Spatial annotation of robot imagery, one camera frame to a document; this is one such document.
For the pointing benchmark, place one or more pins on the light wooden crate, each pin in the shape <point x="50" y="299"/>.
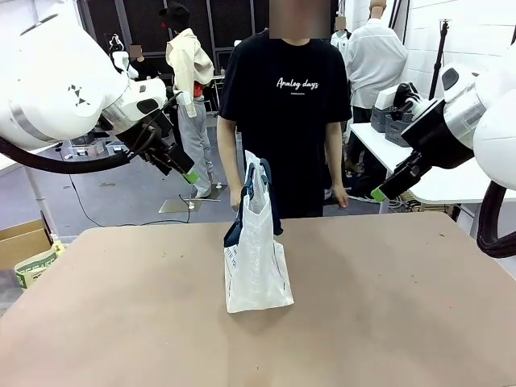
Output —
<point x="435" y="206"/>

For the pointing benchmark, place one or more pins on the person's right hand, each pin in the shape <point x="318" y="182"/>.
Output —
<point x="235" y="200"/>

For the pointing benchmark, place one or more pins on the person in white green top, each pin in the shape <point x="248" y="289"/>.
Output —
<point x="339" y="38"/>

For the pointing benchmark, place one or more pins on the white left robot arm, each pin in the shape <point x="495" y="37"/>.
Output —
<point x="60" y="80"/>

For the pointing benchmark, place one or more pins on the person's left forearm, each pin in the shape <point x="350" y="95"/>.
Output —
<point x="334" y="157"/>

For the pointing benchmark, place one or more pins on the small white robot arm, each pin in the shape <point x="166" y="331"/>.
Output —
<point x="119" y="58"/>

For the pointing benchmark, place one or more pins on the white side table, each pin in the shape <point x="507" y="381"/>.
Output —
<point x="443" y="181"/>

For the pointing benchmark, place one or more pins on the wrist white camera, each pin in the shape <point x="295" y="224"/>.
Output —
<point x="386" y="98"/>
<point x="186" y="100"/>

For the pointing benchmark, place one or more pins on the mannequin in cream jacket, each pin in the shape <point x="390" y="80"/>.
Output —
<point x="187" y="60"/>

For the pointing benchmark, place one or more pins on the person's left hand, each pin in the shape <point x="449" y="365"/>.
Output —
<point x="340" y="196"/>

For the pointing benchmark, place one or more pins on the brown cardboard box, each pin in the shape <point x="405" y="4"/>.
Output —
<point x="20" y="242"/>

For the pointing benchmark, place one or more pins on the green and white paper sack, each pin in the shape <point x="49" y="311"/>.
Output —
<point x="36" y="266"/>

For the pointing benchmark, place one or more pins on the black tripod stand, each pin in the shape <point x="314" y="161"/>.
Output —
<point x="439" y="56"/>

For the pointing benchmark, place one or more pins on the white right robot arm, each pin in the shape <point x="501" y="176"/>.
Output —
<point x="496" y="121"/>

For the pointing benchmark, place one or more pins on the metal floor base plate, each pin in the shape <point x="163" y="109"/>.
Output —
<point x="173" y="206"/>

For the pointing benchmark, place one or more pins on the seated person in dark clothes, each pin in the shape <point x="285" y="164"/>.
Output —
<point x="141" y="66"/>

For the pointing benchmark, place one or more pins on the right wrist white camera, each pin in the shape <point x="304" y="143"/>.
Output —
<point x="386" y="98"/>

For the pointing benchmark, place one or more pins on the person in black t-shirt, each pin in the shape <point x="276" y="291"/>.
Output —
<point x="282" y="121"/>

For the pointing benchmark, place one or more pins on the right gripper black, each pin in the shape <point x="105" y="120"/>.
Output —
<point x="439" y="141"/>

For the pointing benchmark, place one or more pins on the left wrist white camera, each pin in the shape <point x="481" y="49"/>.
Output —
<point x="186" y="100"/>

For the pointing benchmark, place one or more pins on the white table with slanted leg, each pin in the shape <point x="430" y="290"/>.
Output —
<point x="39" y="193"/>

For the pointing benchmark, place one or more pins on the clear plastic storage bin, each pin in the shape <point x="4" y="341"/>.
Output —
<point x="115" y="148"/>

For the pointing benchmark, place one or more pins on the person's right forearm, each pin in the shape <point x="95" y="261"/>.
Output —
<point x="229" y="153"/>

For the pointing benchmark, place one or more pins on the black grid partition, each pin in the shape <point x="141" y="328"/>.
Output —
<point x="234" y="24"/>

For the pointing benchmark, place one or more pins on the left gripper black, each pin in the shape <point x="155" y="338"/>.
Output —
<point x="141" y="133"/>

